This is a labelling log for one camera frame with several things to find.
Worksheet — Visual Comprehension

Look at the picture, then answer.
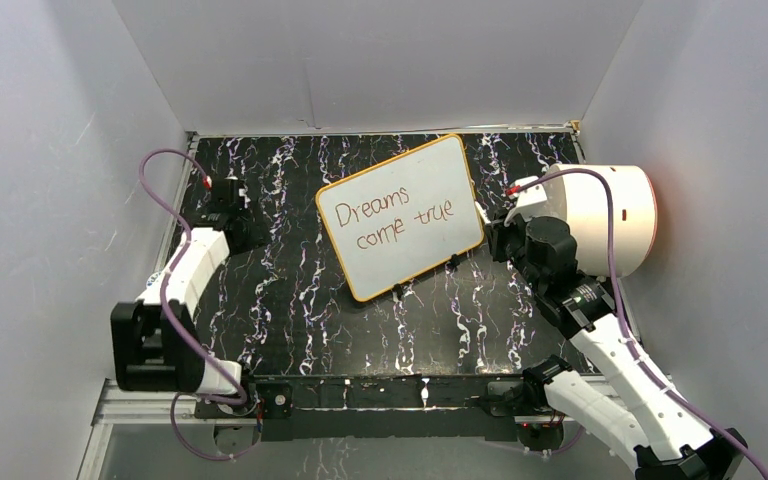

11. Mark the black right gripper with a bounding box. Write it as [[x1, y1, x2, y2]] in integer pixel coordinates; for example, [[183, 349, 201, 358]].
[[483, 205, 546, 292]]

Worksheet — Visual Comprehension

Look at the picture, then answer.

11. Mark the white marker pen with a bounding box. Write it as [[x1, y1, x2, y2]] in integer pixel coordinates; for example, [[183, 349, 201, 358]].
[[475, 202, 491, 225]]

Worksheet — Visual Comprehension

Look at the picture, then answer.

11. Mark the yellow framed whiteboard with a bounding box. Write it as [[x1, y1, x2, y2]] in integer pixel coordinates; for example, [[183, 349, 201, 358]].
[[315, 134, 485, 302]]

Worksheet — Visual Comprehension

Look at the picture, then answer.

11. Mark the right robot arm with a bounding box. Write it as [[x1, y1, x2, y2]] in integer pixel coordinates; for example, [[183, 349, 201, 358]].
[[486, 216, 746, 479]]

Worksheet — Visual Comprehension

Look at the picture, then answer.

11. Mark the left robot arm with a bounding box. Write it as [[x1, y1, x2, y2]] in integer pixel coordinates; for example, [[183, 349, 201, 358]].
[[110, 177, 259, 416]]

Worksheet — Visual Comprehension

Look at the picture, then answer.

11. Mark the white cylindrical container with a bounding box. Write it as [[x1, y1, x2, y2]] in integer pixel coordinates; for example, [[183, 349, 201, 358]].
[[542, 164, 657, 277]]

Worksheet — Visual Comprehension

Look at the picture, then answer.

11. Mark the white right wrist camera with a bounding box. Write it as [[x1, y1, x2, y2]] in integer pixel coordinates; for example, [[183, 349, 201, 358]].
[[504, 176, 550, 227]]

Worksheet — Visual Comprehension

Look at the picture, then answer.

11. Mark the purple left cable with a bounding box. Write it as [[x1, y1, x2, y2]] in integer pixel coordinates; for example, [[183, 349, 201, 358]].
[[138, 148, 261, 463]]

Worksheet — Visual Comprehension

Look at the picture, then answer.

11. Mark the purple cable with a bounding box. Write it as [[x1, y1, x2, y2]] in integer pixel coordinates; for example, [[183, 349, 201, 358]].
[[138, 148, 261, 463], [505, 168, 768, 480]]

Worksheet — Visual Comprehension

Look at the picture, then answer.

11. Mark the aluminium base frame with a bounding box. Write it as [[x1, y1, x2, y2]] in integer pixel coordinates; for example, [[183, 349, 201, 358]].
[[79, 375, 615, 479]]

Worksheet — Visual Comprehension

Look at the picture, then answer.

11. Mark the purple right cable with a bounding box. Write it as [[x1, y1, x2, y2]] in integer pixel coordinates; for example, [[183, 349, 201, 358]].
[[505, 168, 768, 480]]

